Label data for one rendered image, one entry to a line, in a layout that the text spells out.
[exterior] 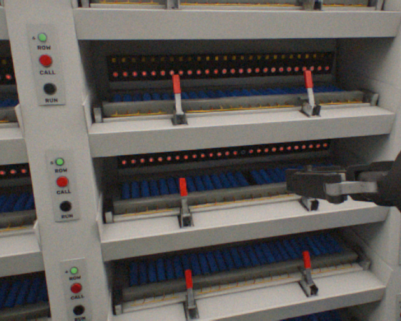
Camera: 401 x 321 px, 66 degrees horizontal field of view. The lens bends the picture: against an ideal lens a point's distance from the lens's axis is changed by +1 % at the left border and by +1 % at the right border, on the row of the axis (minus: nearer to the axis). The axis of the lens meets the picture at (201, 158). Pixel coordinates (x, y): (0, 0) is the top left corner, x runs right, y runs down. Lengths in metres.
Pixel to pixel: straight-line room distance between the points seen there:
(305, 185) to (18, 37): 0.46
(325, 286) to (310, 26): 0.56
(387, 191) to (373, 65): 0.55
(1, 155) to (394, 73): 0.75
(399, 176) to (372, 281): 0.61
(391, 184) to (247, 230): 0.40
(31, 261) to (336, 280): 0.64
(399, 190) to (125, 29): 0.46
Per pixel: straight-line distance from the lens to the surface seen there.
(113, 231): 0.61
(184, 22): 0.57
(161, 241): 0.60
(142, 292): 0.71
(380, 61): 0.79
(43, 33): 0.56
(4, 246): 0.65
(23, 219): 0.67
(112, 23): 0.56
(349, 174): 0.33
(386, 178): 0.28
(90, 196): 0.56
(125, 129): 0.55
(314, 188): 0.32
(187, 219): 0.61
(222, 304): 0.72
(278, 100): 0.67
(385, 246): 0.83
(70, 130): 0.55
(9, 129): 0.62
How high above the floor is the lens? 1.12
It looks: 10 degrees down
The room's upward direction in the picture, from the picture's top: 3 degrees counter-clockwise
